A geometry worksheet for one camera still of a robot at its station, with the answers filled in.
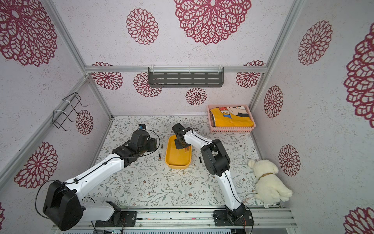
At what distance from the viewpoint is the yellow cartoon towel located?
108cm

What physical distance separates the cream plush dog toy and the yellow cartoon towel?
32cm

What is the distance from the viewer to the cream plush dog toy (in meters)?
0.73
